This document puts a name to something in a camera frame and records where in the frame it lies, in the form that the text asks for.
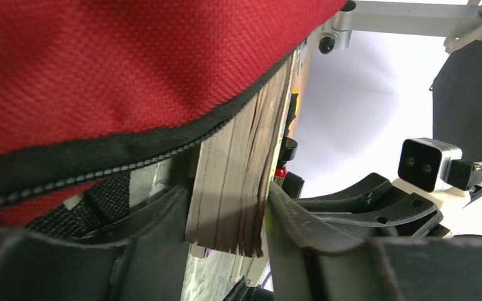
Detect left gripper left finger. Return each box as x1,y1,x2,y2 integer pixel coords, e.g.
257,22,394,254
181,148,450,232
0,182,192,300

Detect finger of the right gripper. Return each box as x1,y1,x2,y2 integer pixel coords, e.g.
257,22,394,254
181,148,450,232
307,193,443,238
294,172,392,213

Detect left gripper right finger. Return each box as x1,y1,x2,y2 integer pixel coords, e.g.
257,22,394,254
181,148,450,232
265,184,482,300

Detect green storey treehouse book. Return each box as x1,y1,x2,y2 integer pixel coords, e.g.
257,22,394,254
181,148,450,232
185,49,301,257

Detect red student backpack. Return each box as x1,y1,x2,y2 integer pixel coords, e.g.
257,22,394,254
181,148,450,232
0,1,343,237

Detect red small object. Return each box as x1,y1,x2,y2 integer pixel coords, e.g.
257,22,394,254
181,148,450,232
274,167,287,186

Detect orange capped marker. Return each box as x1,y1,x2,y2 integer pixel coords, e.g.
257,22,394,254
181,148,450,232
284,88,299,137

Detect purple Roald Dahl book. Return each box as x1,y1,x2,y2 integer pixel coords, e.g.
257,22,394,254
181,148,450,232
189,245,270,287

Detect dark teal rack server box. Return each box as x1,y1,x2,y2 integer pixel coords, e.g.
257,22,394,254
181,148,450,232
431,41,482,162

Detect overhead camera mount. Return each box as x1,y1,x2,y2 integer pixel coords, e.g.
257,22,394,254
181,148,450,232
306,1,482,54

